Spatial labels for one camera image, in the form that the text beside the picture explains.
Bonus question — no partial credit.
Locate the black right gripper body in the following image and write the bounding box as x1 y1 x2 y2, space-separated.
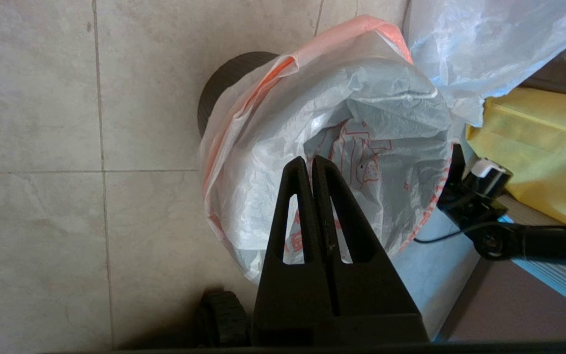
438 189 507 232

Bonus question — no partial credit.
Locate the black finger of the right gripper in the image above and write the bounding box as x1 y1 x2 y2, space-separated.
446 144 466 195

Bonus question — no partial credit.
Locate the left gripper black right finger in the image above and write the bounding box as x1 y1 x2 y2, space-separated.
311 155 428 345

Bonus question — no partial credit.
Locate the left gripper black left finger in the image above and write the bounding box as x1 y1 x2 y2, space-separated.
253 156 334 345

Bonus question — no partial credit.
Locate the fresh white orange-printed bag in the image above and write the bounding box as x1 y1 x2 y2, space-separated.
198 15 456 286

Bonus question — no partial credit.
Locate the white bag pink rim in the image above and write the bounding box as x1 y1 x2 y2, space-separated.
403 0 566 127

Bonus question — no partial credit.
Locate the black robot base chassis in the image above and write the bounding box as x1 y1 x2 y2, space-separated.
194 289 253 348

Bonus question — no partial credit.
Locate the yellow fabric bag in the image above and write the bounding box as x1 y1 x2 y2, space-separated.
465 88 566 229

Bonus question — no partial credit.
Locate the black round trash bin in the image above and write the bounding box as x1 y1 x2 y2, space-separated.
197 51 283 138

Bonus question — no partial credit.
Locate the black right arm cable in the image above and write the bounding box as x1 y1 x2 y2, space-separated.
413 220 502 245

